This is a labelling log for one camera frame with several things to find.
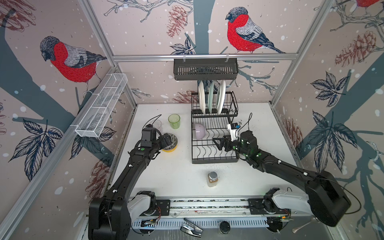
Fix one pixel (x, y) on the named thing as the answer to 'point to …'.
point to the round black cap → (224, 227)
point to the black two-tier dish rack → (204, 151)
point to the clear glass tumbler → (157, 124)
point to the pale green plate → (211, 97)
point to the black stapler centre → (191, 228)
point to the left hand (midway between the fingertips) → (164, 139)
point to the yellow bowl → (169, 151)
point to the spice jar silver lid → (213, 176)
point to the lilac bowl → (200, 131)
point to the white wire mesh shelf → (94, 120)
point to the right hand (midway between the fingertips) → (217, 139)
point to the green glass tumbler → (174, 120)
